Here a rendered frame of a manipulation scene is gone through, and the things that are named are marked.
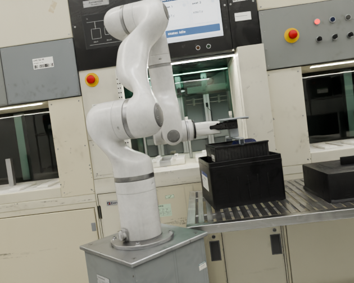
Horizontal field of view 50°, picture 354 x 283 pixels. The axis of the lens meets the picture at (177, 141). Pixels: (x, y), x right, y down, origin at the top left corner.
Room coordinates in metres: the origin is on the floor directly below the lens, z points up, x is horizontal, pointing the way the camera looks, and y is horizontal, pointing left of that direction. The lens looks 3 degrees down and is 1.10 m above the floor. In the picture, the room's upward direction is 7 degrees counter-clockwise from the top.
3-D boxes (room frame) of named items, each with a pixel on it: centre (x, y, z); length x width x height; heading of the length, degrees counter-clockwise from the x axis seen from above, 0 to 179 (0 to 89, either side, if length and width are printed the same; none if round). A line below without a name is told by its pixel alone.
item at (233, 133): (1.51, -0.23, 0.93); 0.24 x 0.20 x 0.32; 5
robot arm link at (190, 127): (1.50, -0.06, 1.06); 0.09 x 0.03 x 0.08; 5
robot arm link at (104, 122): (1.14, 0.17, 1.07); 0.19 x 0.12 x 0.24; 72
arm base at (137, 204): (1.13, 0.14, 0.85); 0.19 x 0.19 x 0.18
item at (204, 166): (1.51, -0.23, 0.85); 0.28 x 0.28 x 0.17; 5
